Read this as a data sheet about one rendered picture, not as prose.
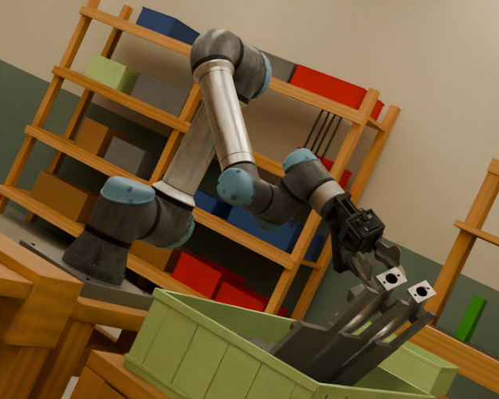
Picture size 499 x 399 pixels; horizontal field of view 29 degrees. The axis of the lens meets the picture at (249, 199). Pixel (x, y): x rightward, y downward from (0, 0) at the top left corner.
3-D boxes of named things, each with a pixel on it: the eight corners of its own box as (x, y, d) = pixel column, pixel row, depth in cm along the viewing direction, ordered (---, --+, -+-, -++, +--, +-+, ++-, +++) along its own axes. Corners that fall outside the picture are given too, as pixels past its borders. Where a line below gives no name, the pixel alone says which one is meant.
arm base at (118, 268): (99, 267, 233) (116, 229, 232) (133, 290, 222) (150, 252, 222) (50, 251, 222) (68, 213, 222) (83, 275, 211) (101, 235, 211)
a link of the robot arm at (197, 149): (112, 226, 230) (215, 24, 227) (153, 240, 242) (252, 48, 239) (142, 247, 223) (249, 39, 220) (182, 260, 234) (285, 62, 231)
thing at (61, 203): (246, 363, 690) (375, 88, 685) (-12, 208, 848) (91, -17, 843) (280, 367, 736) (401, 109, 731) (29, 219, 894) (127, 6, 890)
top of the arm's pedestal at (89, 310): (81, 283, 244) (88, 268, 244) (166, 337, 226) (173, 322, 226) (-14, 260, 218) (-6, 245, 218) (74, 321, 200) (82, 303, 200)
